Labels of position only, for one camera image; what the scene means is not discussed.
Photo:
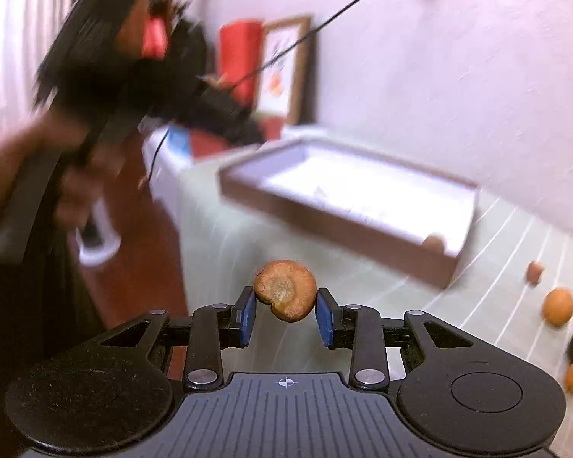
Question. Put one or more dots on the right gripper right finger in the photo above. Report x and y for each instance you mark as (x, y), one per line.
(358, 329)

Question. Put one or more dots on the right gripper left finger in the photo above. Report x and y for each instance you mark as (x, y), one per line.
(215, 328)

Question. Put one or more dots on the carrot chunk with cut face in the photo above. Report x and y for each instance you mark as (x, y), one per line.
(288, 287)

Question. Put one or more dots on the brownish green small fruit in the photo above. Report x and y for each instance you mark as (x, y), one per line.
(434, 243)

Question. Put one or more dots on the small carrot cylinder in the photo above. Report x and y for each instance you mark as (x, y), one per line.
(534, 272)

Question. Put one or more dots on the large orange tangerine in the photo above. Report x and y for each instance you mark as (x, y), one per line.
(557, 308)

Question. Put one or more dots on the red hanging bag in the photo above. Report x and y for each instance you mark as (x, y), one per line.
(156, 36)

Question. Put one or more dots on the brown cardboard tray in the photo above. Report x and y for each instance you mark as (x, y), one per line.
(377, 205)

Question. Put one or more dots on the white round object on floor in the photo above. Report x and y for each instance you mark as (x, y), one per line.
(98, 242)

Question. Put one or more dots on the wooden picture frame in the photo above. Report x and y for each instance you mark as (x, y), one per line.
(280, 85)

